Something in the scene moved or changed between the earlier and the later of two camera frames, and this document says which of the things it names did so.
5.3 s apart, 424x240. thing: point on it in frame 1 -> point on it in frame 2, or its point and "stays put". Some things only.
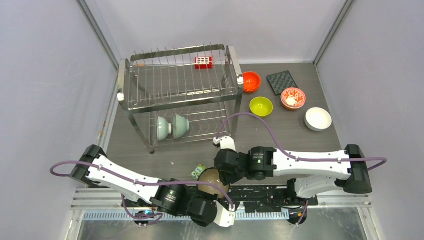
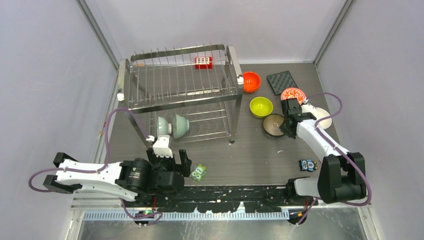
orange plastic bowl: x=251 y=81 stays put
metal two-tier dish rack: x=182 y=95 stays put
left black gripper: x=210 y=197 -> x=176 y=167
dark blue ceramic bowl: x=212 y=175 -> x=271 y=124
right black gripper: x=226 y=178 -> x=288 y=133
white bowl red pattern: x=293 y=98 stays put
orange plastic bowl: x=250 y=90 stays put
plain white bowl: x=317 y=119 stays put
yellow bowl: x=261 y=106 stays put
